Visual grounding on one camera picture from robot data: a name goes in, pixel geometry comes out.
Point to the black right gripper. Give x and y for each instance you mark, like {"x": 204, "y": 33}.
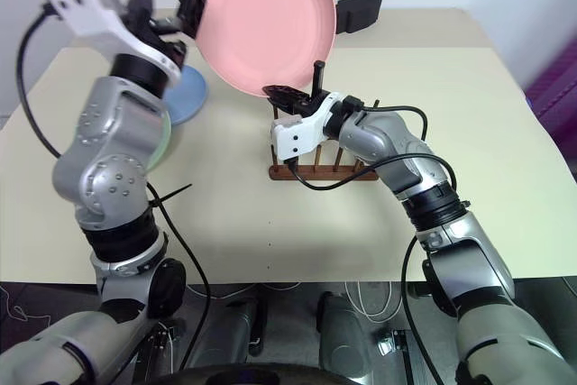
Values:
{"x": 308, "y": 104}

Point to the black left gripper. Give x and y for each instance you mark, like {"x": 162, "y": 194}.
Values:
{"x": 144, "y": 24}

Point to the pink plate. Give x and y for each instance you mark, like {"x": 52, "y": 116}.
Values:
{"x": 270, "y": 20}

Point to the blue plate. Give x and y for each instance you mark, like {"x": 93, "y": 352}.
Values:
{"x": 189, "y": 98}

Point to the green plate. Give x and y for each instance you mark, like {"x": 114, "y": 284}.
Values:
{"x": 162, "y": 146}

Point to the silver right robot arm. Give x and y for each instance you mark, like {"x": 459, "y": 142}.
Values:
{"x": 473, "y": 268}

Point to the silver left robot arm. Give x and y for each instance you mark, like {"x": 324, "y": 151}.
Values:
{"x": 112, "y": 168}

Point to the wooden dish rack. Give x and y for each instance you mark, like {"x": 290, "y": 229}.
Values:
{"x": 315, "y": 174}

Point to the black box-shaped device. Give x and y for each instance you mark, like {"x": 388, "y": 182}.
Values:
{"x": 358, "y": 13}

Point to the dark grey rounded shape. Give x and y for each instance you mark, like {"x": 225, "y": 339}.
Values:
{"x": 241, "y": 326}
{"x": 342, "y": 331}

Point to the purple fabric object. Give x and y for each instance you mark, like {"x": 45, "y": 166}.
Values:
{"x": 556, "y": 87}

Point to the black curved rim shape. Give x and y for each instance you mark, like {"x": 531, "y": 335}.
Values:
{"x": 252, "y": 375}

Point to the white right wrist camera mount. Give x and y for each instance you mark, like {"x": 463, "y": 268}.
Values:
{"x": 293, "y": 137}

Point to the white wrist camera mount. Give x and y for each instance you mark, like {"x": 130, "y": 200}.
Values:
{"x": 90, "y": 15}
{"x": 293, "y": 137}

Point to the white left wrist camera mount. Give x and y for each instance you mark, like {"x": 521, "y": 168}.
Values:
{"x": 90, "y": 15}

